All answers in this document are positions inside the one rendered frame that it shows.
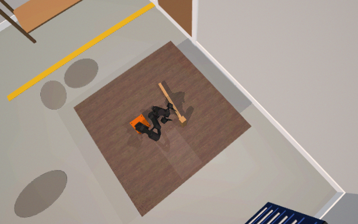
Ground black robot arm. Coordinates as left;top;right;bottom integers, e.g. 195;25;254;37
134;106;170;141

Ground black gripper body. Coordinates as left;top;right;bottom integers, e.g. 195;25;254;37
161;103;173;124

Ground wooden bed post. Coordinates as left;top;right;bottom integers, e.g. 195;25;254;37
179;116;187;127

